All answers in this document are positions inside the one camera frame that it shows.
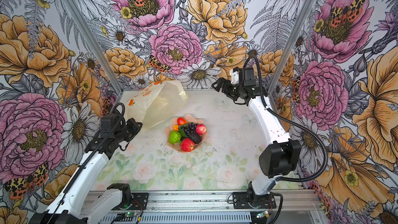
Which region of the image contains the translucent cream plastic bag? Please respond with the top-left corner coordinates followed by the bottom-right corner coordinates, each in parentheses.
top-left (120, 80), bottom-right (187, 129)

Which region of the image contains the red apple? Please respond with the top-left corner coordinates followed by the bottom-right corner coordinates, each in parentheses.
top-left (196, 124), bottom-right (207, 135)

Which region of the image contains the pink scalloped fruit plate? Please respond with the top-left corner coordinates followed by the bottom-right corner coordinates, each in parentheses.
top-left (164, 115), bottom-right (208, 153)

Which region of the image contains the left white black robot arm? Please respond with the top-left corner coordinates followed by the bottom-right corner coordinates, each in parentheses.
top-left (29, 113), bottom-right (143, 224)

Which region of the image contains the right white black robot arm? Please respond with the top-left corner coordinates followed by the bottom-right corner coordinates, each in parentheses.
top-left (211, 67), bottom-right (301, 208)

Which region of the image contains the green bumpy fruit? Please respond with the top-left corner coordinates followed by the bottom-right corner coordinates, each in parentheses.
top-left (169, 131), bottom-right (182, 144)

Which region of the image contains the dark purple grape bunch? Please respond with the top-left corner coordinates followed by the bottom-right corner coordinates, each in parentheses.
top-left (182, 122), bottom-right (198, 135)

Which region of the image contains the red yellow peach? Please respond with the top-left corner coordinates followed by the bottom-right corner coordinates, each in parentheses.
top-left (177, 117), bottom-right (187, 125)

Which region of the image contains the red bumpy fruit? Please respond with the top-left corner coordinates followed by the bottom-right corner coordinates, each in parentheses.
top-left (180, 138), bottom-right (195, 152)

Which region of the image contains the white perforated vent strip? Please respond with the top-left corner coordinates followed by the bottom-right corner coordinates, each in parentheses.
top-left (115, 212), bottom-right (252, 224)

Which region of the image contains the right aluminium corner post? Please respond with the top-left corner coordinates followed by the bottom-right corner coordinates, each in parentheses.
top-left (268, 0), bottom-right (317, 95)

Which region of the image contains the aluminium corner post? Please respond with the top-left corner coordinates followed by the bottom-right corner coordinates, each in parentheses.
top-left (61, 0), bottom-right (123, 96)
top-left (268, 0), bottom-right (317, 95)

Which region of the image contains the right black corrugated cable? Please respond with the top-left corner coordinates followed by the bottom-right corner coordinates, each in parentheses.
top-left (242, 55), bottom-right (329, 184)

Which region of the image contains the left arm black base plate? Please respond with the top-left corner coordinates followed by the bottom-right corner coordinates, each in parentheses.
top-left (113, 192), bottom-right (149, 211)

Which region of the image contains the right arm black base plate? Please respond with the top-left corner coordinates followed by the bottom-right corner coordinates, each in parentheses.
top-left (232, 191), bottom-right (277, 209)

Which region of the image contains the left aluminium corner post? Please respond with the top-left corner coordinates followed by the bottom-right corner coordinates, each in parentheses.
top-left (61, 0), bottom-right (123, 96)

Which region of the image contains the aluminium front rail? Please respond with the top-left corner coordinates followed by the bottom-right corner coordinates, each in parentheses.
top-left (133, 189), bottom-right (322, 213)

